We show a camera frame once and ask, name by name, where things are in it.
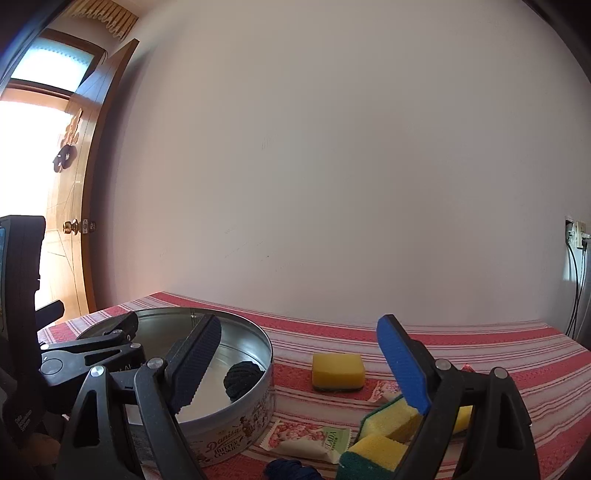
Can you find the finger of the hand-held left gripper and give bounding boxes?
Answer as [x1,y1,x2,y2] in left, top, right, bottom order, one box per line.
[41,311,145,376]

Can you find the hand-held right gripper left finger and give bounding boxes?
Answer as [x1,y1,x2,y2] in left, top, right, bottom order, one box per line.
[55,314,223,480]

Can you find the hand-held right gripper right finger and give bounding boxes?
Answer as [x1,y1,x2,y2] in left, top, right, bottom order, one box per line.
[376,315,541,480]

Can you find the yellow green scouring sponge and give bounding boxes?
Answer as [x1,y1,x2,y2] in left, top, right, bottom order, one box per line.
[311,353,365,394]
[359,394,474,445]
[336,434,410,480]

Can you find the round metal cookie tin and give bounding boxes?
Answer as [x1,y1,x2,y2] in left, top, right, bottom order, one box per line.
[76,307,275,468]

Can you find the small white pink packet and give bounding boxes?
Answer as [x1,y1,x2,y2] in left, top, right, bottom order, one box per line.
[371,381,403,404]

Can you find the dark yarn ball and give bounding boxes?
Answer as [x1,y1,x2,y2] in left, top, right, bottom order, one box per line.
[223,362,267,400]

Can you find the red striped tablecloth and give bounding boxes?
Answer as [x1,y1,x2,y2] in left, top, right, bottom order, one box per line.
[37,291,591,480]

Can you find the white green snack packet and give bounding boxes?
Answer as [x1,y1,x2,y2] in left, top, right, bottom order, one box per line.
[260,419,352,465]

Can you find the wooden door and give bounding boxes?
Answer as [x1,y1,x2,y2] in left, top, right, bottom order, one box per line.
[44,38,140,320]

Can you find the dark blue yarn bundle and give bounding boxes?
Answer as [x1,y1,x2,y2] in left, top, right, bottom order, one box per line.
[264,457,321,480]

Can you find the hanging door ornament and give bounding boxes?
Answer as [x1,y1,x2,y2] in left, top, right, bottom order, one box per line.
[52,110,83,174]

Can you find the window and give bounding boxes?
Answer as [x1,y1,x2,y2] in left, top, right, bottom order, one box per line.
[7,28,103,95]

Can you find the yellow curtain valance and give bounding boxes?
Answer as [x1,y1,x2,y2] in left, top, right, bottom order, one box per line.
[68,0,140,41]

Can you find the black power cables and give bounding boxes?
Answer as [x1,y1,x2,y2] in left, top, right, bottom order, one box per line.
[564,231,591,340]

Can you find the white wall socket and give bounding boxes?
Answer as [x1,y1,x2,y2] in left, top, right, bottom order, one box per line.
[564,216,590,251]

